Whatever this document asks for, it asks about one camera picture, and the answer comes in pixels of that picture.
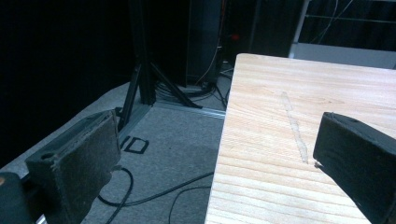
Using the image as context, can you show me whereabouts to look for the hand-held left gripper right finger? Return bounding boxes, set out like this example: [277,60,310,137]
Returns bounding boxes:
[312,111,396,224]

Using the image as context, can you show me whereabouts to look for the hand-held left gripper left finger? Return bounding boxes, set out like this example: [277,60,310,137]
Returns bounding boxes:
[24,109,122,224]

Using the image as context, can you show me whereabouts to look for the black metal stand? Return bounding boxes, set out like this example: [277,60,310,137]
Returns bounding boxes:
[117,0,204,132]

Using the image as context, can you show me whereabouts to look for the dark computer tower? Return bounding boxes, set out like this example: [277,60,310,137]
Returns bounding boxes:
[186,0,223,88]

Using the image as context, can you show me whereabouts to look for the thin black floor cable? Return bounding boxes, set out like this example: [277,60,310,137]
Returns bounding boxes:
[168,185,213,224]

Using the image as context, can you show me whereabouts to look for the white metal frame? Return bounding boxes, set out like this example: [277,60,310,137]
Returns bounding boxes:
[288,0,396,70]

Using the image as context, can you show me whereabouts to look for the bundle of cables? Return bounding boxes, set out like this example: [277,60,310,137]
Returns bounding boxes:
[155,62,234,110]

